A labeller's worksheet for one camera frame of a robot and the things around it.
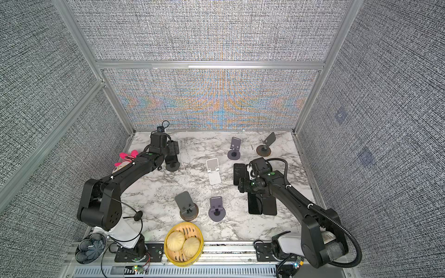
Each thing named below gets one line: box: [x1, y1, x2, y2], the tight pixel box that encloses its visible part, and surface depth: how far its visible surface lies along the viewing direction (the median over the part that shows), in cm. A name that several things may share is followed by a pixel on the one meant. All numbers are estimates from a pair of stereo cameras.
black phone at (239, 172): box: [233, 163, 246, 186], surface depth 100 cm
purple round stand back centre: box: [227, 136, 242, 161], surface depth 106 cm
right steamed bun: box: [181, 236, 201, 259], surface depth 71 cm
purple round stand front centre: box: [208, 195, 226, 222], surface depth 84 cm
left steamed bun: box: [166, 230, 186, 252], surface depth 72 cm
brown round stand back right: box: [256, 132, 276, 157], surface depth 108 cm
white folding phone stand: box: [205, 157, 222, 185], surface depth 97 cm
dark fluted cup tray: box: [75, 232, 107, 265], surface depth 75 cm
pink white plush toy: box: [111, 149, 139, 174], surface depth 99 cm
